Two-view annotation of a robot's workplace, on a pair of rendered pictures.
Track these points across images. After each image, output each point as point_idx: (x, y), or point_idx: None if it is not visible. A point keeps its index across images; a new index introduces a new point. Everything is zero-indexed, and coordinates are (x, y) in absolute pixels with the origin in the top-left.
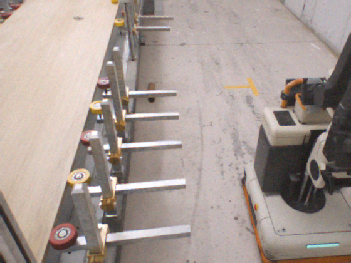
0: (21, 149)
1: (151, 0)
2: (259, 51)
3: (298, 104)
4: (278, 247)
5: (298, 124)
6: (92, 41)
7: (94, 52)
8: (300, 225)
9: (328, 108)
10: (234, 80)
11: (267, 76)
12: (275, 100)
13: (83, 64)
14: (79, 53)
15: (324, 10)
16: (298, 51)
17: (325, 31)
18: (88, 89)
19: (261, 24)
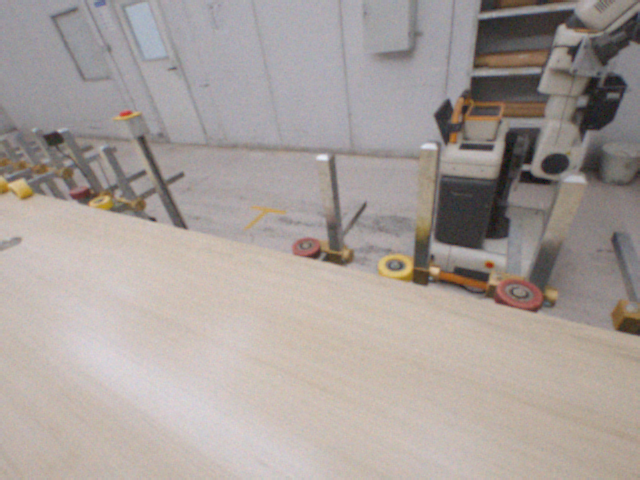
0: (562, 437)
1: (93, 161)
2: (217, 183)
3: (477, 124)
4: (554, 268)
5: (494, 143)
6: (126, 240)
7: (177, 244)
8: (531, 241)
9: (550, 88)
10: (243, 217)
11: (264, 195)
12: (305, 205)
13: (208, 264)
14: (154, 262)
15: (238, 119)
16: (251, 164)
17: (253, 137)
18: (318, 270)
19: (177, 165)
